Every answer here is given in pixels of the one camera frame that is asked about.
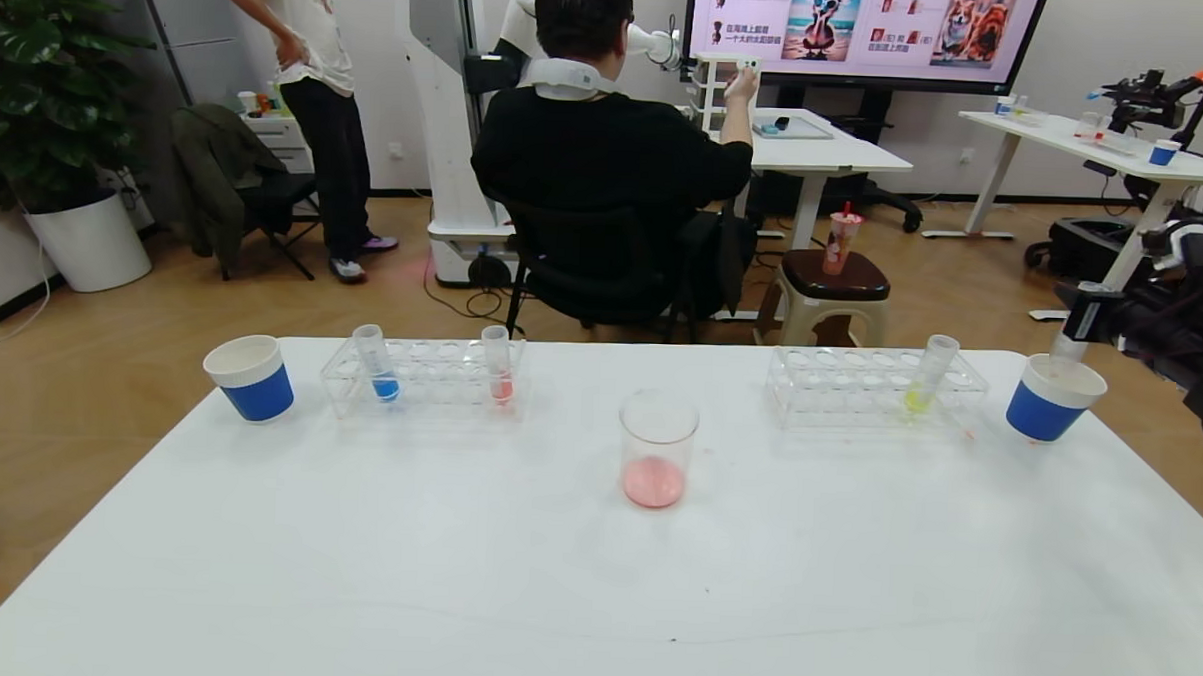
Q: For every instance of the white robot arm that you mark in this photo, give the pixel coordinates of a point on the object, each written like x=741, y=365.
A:
x=657, y=48

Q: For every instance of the black display stand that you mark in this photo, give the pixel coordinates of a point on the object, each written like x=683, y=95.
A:
x=857, y=192

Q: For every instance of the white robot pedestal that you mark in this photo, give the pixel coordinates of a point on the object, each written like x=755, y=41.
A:
x=449, y=123

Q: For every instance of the green potted plant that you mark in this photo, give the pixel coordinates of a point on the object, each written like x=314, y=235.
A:
x=41, y=68

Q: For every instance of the grey desk tray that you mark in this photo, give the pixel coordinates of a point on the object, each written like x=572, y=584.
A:
x=809, y=131

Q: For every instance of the pink pigment test tube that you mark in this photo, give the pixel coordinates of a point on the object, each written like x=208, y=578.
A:
x=500, y=370

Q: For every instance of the olive green jacket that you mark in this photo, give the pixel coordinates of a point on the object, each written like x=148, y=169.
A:
x=212, y=174

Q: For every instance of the brown topped stool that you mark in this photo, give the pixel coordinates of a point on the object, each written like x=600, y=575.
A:
x=834, y=281

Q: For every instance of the black office chair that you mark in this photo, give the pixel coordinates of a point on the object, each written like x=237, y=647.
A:
x=604, y=268

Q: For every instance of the white drawer cabinet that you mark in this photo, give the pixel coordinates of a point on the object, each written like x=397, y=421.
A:
x=283, y=137

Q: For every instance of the white neck massager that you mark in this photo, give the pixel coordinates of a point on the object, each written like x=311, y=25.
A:
x=565, y=80

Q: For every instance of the red pigment test tube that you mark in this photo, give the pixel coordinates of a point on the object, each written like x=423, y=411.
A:
x=1069, y=352

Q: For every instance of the small blue paper cup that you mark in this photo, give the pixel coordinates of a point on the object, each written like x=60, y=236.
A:
x=1163, y=155

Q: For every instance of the green bottle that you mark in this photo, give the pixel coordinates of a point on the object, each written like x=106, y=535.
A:
x=281, y=97

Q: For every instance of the yellow pigment test tube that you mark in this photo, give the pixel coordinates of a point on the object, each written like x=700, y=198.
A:
x=925, y=379

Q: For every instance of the blue white paper cup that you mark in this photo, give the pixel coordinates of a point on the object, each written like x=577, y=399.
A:
x=252, y=381
x=1049, y=404

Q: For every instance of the black folding chair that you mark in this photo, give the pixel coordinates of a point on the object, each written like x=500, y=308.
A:
x=286, y=202

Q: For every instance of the white plant pot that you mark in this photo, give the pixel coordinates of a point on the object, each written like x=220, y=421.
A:
x=89, y=245

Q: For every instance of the grey metal cabinet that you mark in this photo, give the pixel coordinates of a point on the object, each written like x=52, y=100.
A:
x=192, y=34

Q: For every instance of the long white desk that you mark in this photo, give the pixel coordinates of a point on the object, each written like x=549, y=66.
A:
x=1069, y=139

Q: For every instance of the white drawer organizer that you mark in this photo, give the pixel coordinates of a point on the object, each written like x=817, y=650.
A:
x=715, y=92

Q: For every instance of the large display screen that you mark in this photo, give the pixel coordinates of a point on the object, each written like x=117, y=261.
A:
x=862, y=32

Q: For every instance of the clear glass beaker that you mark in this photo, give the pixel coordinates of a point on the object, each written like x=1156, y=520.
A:
x=657, y=460

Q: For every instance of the person in black shirt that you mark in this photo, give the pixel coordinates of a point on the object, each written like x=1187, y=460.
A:
x=607, y=168

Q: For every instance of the clear acrylic tube rack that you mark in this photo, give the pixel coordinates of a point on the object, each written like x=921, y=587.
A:
x=860, y=387
x=430, y=382

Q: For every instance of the black tabletop robot arm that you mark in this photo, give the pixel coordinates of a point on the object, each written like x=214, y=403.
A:
x=1140, y=102

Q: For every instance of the blue pigment test tube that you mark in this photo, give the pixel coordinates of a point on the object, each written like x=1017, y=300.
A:
x=378, y=365

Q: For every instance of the pink drink cup with straw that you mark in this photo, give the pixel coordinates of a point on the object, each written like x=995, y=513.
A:
x=842, y=241

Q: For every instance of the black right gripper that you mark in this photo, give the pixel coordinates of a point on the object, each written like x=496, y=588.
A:
x=1087, y=314

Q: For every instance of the person in white shirt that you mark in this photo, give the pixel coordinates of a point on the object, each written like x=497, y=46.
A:
x=300, y=97

